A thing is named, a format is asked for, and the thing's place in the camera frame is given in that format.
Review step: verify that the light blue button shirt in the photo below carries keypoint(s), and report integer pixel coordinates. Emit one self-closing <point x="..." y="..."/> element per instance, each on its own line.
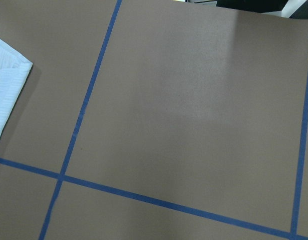
<point x="14" y="71"/>

